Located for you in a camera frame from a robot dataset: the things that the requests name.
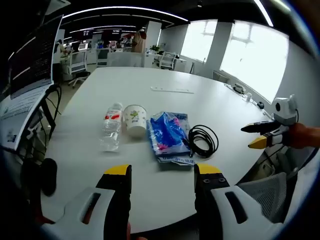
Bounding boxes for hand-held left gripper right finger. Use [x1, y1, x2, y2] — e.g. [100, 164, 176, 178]
[193, 163, 285, 240]

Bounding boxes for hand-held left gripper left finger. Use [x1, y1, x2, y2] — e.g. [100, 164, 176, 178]
[41, 164, 133, 240]

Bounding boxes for black cable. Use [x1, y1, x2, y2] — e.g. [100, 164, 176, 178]
[183, 124, 220, 159]

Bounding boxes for clear packet with blue pad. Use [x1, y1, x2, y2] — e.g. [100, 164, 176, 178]
[156, 149, 196, 166]

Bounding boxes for clear plastic water bottle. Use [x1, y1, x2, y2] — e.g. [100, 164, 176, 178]
[99, 101, 124, 152]

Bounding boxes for blue tissue packet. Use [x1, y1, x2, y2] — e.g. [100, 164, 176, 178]
[149, 111, 192, 156]

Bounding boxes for white printed paper cup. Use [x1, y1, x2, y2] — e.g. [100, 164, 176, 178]
[123, 104, 148, 138]

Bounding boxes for white tabletop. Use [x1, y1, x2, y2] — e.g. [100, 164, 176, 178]
[41, 66, 278, 235]

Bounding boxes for person's right hand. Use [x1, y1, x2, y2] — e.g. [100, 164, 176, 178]
[283, 123, 312, 150]

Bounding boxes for grey mesh office chair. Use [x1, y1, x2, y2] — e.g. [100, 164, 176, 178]
[236, 171, 289, 224]

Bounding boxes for black padded object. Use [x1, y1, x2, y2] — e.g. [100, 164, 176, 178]
[40, 158, 59, 196]

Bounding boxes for bright window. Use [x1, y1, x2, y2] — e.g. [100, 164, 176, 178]
[219, 20, 290, 105]
[180, 19, 219, 62]

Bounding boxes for white flat strip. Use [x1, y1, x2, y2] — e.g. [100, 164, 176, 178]
[150, 85, 195, 95]

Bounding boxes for black laptop stand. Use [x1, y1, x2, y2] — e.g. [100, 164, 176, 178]
[27, 84, 63, 151]

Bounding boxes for white office chair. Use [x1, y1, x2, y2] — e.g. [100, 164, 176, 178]
[159, 51, 180, 70]
[67, 50, 91, 88]
[95, 47, 113, 68]

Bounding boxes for open laptop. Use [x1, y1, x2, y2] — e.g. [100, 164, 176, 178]
[0, 14, 65, 151]

